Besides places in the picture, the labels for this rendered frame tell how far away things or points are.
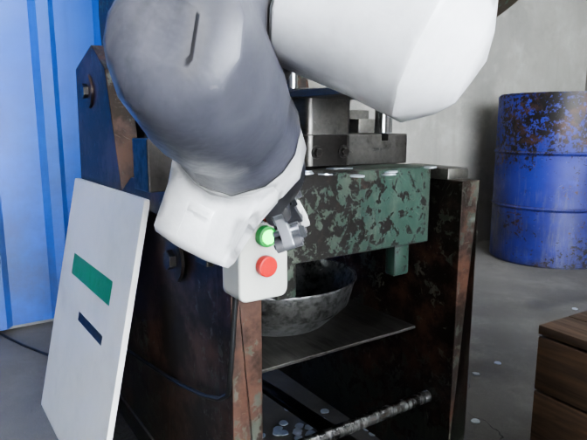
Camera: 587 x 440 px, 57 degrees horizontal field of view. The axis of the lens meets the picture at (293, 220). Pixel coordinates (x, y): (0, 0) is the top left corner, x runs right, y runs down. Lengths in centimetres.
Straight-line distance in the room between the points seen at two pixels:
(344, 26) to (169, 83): 10
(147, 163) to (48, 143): 136
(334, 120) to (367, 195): 15
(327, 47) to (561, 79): 388
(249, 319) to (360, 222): 28
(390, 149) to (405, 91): 81
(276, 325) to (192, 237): 67
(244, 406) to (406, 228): 44
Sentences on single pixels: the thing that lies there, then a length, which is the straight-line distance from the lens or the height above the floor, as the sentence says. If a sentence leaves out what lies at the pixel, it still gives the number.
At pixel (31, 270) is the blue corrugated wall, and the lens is 215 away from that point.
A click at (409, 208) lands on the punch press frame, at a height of 57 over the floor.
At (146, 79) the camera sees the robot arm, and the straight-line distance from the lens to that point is 27.
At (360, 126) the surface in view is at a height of 72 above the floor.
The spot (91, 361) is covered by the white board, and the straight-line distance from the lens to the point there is 124.
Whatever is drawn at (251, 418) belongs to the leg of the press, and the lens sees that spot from 85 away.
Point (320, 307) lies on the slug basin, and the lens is 104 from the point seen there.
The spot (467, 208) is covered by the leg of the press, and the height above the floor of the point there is 57.
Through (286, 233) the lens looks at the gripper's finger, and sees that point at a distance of 47.
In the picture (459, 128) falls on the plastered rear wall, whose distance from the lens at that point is 332.
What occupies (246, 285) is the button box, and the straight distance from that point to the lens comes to 71.
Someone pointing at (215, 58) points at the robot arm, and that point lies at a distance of 26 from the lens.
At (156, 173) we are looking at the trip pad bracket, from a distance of 73.
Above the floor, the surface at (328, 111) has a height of 75.
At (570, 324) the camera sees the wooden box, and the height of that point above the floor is 35.
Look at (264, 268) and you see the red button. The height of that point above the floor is 54.
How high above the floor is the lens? 72
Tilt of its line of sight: 10 degrees down
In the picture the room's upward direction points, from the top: straight up
